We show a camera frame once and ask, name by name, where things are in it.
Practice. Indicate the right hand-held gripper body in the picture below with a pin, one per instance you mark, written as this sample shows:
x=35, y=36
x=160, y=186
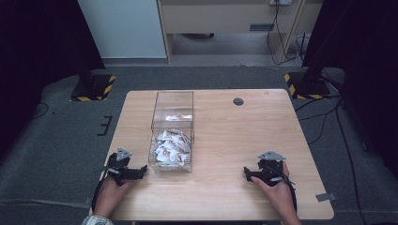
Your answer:
x=269, y=170

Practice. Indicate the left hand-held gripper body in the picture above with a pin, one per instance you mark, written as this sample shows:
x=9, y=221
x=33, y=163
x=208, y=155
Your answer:
x=120, y=170

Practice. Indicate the person's right hand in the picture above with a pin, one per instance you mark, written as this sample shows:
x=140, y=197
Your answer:
x=278, y=195

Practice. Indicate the person's left hand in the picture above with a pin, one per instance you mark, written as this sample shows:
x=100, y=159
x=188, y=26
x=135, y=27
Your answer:
x=109, y=195

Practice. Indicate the pile of white packets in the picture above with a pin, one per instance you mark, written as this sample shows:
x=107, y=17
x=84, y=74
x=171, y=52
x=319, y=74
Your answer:
x=170, y=146

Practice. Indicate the clear plastic box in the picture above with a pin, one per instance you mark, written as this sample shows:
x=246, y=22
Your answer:
x=172, y=146

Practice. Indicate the grey tape piece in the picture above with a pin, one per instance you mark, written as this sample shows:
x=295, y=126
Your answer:
x=325, y=197

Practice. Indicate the grey table grommet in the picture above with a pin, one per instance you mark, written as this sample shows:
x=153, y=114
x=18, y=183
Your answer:
x=238, y=101

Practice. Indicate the black stand base yellow stripes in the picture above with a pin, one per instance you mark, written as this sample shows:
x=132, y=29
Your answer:
x=308, y=87
x=92, y=89

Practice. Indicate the black curtain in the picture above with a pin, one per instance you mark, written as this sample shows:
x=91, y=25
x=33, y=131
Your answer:
x=363, y=62
x=37, y=62

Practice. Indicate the white cabinet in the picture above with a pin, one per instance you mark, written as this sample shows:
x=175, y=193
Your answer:
x=125, y=28

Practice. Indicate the light wooden desk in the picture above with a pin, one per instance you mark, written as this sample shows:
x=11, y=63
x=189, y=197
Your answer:
x=225, y=18

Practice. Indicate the white power strip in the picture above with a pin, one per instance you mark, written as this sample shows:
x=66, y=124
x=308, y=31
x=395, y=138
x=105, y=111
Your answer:
x=280, y=2

